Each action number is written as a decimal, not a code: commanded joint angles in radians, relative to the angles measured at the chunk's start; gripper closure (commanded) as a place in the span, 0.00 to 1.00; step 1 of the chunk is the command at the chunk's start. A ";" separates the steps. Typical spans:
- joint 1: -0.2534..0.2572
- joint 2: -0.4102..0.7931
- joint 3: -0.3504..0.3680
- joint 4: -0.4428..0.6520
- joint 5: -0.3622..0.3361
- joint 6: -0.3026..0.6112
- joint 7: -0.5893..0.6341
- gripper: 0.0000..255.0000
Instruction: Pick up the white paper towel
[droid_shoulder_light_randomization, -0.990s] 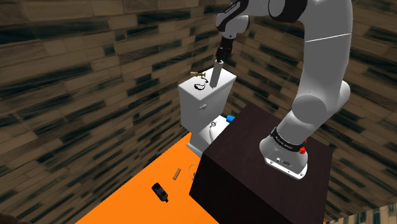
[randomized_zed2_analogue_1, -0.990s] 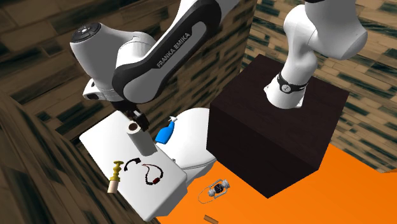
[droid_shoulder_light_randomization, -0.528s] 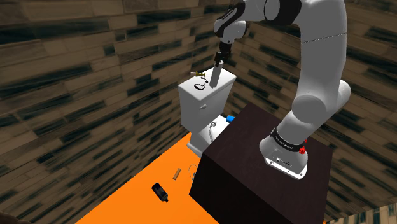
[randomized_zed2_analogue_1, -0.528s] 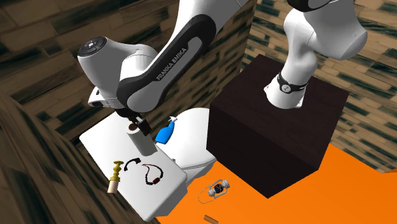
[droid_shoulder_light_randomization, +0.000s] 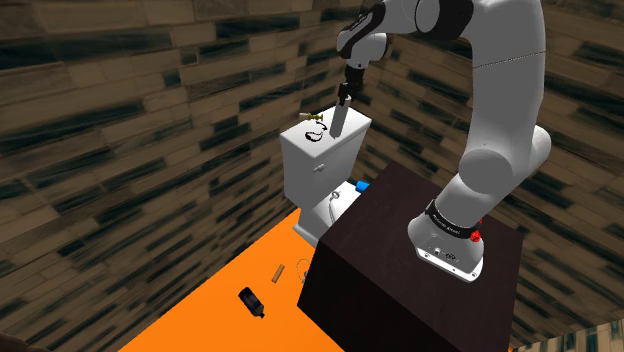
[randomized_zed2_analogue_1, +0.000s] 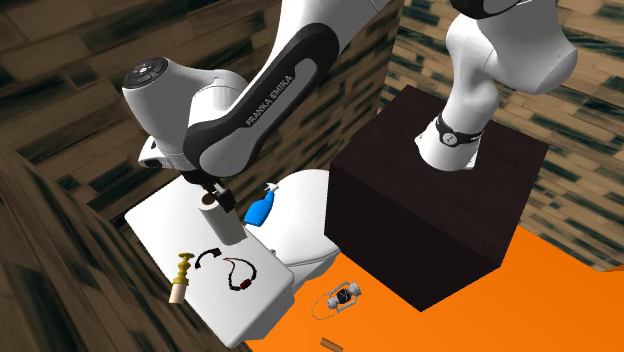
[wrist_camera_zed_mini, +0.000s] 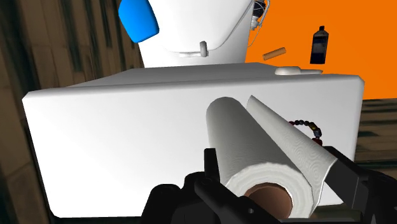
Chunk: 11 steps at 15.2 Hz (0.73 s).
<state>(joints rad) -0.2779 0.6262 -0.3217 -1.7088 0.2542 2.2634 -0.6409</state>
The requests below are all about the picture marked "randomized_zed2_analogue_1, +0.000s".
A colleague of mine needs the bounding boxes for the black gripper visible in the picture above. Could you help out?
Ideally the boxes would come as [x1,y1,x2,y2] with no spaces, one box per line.
[182,167,236,214]

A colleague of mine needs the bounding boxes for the white paper towel roll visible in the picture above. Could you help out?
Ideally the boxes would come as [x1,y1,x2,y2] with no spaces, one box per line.
[197,191,248,246]

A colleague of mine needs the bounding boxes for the blue spray bottle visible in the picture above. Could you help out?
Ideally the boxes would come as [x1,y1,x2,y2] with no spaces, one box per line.
[243,182,281,228]

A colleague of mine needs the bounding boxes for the black curved headband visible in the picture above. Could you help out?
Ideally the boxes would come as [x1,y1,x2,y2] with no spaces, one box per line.
[194,247,223,270]

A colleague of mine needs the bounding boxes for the yellow and beige candlestick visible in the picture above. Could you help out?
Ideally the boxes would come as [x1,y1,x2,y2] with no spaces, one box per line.
[168,251,196,305]

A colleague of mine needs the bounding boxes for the dark robot stand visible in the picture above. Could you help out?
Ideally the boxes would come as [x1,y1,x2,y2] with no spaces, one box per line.
[323,84,551,313]

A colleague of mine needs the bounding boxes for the black and red bead bracelet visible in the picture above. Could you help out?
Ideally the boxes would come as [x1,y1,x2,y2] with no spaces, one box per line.
[222,256,259,293]

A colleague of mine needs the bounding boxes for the grey lantern with wire handle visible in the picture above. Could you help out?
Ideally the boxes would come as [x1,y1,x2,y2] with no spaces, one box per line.
[310,280,363,321]

